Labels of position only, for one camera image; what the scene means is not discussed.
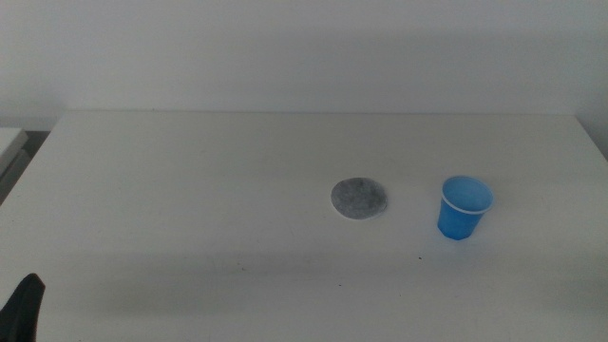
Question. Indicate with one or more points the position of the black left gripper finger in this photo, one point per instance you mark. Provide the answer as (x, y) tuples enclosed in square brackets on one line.
[(21, 313)]

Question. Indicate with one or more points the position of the blue plastic cup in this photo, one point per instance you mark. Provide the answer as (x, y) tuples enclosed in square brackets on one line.
[(460, 216)]

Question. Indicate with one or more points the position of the round grey cup mat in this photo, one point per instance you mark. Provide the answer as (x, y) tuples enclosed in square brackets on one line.
[(359, 198)]

